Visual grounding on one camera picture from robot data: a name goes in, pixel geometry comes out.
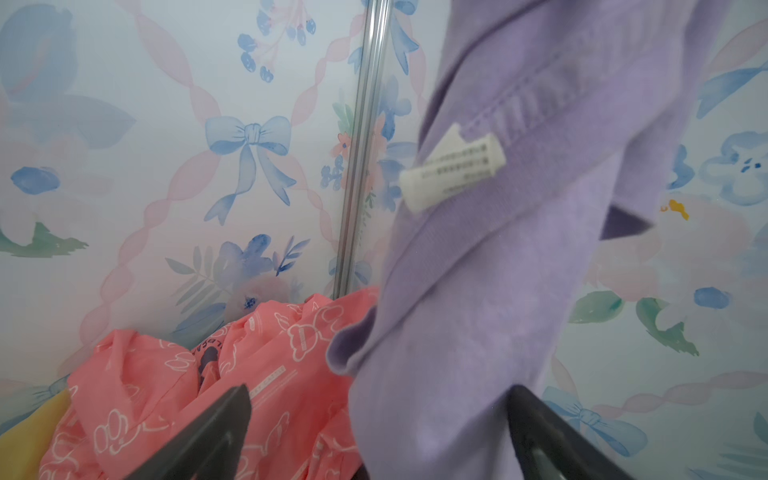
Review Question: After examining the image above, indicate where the yellow cloth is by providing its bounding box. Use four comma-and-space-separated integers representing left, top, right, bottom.
1, 391, 71, 480

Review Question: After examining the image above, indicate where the pink patterned cloth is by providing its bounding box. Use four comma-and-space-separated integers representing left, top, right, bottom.
39, 288, 378, 479

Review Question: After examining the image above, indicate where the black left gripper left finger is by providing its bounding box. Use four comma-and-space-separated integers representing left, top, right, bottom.
129, 385, 252, 480

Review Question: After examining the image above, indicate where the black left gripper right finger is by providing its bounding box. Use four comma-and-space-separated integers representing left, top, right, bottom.
507, 385, 631, 480

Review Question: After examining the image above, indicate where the lavender purple cloth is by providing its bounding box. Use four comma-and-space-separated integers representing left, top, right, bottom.
327, 1, 729, 479

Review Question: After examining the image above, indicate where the right aluminium corner post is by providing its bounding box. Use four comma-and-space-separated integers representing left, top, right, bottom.
332, 0, 393, 298

